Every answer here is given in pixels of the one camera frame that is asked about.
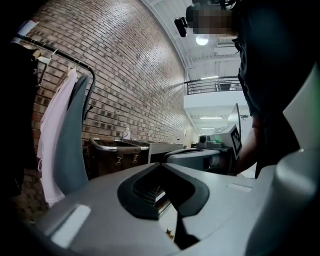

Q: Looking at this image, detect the black head-worn camera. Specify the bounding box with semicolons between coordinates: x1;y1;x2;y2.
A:
173;15;190;39

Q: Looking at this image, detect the pale lavender garment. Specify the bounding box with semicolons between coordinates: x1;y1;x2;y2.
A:
36;66;79;209

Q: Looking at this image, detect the black garment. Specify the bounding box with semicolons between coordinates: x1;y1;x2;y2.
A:
6;41;41;199

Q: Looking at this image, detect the person's right forearm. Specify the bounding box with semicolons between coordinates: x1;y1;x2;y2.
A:
235;119;260;176

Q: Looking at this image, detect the white hanger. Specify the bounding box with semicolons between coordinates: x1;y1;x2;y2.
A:
37;48;60;64

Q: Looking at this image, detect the black balcony railing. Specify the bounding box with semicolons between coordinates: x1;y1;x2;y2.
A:
185;75;242;96

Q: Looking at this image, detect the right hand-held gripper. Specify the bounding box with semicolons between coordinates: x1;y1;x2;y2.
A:
164;103;244;176

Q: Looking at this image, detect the person's black clothing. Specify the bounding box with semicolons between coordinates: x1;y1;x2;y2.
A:
231;0;320;180

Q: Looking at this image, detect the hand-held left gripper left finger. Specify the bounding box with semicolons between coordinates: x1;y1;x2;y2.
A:
31;161;181;256

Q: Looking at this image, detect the round ceiling lamp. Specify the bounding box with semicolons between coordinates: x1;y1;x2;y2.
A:
195;34;210;47

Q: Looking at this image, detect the black clothes rack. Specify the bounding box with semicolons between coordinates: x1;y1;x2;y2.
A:
13;34;97;121

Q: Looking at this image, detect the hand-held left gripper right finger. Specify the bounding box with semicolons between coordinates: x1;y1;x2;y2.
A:
161;162;274;256

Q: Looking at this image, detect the dark blue garment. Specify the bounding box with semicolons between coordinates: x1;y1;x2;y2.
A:
53;74;91;197

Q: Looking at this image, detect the person's head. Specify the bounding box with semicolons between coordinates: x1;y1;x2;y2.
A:
186;0;241;36

